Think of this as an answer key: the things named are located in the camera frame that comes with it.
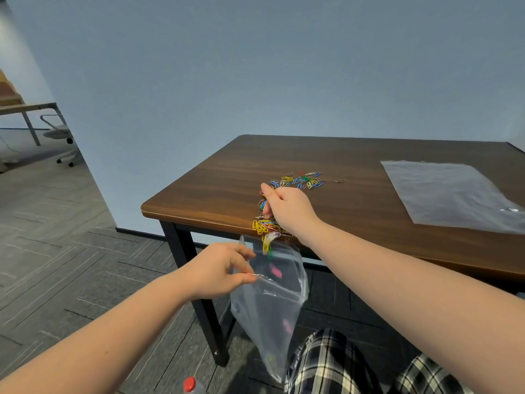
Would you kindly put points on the person's right hand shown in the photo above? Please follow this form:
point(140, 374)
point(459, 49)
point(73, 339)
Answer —
point(293, 211)

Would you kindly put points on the person's left hand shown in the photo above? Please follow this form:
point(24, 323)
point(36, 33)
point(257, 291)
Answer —
point(209, 270)

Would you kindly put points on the person's right thumb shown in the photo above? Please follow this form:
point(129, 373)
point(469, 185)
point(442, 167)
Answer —
point(267, 210)

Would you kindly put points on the person's left thumb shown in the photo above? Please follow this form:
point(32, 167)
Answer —
point(243, 251)

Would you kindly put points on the pile of colourful paper clips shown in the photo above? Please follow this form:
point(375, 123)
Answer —
point(305, 181)

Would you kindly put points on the clear zip plastic bag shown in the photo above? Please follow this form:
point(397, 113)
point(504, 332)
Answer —
point(270, 307)

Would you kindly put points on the person's right forearm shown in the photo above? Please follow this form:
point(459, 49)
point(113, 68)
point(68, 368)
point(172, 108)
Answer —
point(410, 295)

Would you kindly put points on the person's left forearm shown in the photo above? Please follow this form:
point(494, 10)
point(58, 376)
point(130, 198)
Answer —
point(102, 336)

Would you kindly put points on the pink paper clip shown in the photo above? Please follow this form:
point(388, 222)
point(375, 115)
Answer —
point(276, 272)

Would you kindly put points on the brown wooden table black legs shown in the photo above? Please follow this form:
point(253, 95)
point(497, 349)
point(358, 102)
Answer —
point(221, 192)

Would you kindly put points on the black white plaid trousers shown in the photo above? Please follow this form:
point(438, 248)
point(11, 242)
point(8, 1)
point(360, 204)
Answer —
point(328, 365)

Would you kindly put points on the red-capped bottle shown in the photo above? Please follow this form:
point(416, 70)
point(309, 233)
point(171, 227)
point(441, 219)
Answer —
point(189, 384)

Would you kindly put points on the large flat clear plastic bag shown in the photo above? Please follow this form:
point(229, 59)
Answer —
point(447, 192)

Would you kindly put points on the grey office chair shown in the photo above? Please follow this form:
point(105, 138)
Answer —
point(61, 133)

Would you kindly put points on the brown cardboard boxes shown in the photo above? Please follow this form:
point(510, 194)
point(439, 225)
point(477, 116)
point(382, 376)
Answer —
point(7, 92)

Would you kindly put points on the light wooden desk grey frame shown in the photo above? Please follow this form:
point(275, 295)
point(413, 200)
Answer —
point(24, 108)

